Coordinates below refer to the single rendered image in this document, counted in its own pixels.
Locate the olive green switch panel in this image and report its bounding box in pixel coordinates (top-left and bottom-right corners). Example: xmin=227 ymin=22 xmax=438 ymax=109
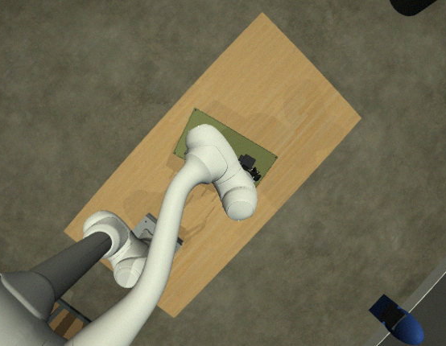
xmin=173 ymin=107 xmax=278 ymax=187

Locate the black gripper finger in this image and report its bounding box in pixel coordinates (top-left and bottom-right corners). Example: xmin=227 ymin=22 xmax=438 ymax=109
xmin=250 ymin=167 xmax=261 ymax=183

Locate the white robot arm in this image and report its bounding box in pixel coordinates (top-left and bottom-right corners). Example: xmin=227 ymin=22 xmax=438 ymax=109
xmin=0 ymin=124 xmax=258 ymax=346

